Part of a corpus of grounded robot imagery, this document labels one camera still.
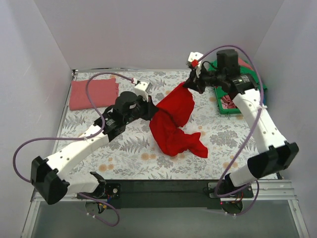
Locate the pink crumpled t shirt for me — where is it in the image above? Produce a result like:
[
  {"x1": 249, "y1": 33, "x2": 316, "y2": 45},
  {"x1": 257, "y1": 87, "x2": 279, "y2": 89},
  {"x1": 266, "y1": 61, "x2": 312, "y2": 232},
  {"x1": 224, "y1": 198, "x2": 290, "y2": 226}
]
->
[{"x1": 220, "y1": 58, "x2": 253, "y2": 109}]

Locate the blue crumpled garment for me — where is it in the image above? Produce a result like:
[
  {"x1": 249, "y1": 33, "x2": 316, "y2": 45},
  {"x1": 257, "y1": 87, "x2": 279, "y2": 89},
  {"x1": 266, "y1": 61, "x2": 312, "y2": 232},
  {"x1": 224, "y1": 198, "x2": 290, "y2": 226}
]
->
[{"x1": 263, "y1": 89, "x2": 267, "y2": 106}]

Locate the red t shirt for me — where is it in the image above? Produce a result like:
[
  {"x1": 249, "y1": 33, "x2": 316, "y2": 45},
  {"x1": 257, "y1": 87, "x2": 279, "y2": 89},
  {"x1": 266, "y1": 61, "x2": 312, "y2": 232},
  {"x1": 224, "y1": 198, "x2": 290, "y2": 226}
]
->
[{"x1": 149, "y1": 82, "x2": 208, "y2": 158}]

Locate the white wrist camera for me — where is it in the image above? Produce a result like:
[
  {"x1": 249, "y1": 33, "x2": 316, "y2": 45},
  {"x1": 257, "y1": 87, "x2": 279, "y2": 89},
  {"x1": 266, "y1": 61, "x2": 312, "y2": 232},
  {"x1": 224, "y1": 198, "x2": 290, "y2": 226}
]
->
[
  {"x1": 134, "y1": 81, "x2": 152, "y2": 102},
  {"x1": 187, "y1": 52, "x2": 204, "y2": 77}
]

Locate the floral patterned table mat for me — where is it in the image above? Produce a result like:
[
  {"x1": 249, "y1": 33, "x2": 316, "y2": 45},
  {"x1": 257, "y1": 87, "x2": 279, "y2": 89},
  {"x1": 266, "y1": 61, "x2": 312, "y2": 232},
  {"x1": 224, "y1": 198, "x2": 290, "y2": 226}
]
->
[{"x1": 59, "y1": 69, "x2": 258, "y2": 180}]

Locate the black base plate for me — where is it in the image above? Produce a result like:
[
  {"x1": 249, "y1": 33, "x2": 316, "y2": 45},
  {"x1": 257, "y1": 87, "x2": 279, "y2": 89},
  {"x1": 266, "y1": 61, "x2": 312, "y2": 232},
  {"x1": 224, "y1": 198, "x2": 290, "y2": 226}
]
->
[{"x1": 100, "y1": 179, "x2": 221, "y2": 210}]

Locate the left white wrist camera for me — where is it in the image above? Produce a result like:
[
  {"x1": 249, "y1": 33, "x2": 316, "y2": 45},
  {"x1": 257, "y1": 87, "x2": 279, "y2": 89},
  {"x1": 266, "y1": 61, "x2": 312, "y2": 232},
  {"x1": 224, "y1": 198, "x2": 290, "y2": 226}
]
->
[{"x1": 134, "y1": 81, "x2": 152, "y2": 102}]

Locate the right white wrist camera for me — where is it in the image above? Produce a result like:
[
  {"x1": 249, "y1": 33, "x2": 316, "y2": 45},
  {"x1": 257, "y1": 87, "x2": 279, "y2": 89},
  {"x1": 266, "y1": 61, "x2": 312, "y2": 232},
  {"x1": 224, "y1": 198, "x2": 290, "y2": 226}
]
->
[{"x1": 187, "y1": 52, "x2": 204, "y2": 77}]

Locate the green plastic basket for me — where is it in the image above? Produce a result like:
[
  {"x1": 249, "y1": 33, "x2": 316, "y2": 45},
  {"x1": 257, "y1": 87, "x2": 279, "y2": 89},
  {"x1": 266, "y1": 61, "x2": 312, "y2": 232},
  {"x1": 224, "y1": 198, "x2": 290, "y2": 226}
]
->
[{"x1": 207, "y1": 59, "x2": 268, "y2": 116}]

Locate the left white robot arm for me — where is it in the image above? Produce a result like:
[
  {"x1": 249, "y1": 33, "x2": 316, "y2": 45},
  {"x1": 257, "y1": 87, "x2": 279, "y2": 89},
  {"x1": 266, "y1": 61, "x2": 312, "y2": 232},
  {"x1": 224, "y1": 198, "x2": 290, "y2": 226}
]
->
[{"x1": 31, "y1": 91, "x2": 158, "y2": 205}]

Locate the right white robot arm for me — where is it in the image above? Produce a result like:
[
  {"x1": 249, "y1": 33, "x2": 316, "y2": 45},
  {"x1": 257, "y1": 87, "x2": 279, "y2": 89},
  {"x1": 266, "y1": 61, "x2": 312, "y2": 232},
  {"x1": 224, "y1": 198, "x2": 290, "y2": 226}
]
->
[{"x1": 184, "y1": 49, "x2": 299, "y2": 198}]

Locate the folded pink t shirt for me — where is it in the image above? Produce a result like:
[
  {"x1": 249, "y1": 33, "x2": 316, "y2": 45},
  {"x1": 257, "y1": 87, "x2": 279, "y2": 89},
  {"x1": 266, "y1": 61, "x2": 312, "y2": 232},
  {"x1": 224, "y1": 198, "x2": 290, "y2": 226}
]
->
[{"x1": 69, "y1": 77, "x2": 119, "y2": 111}]

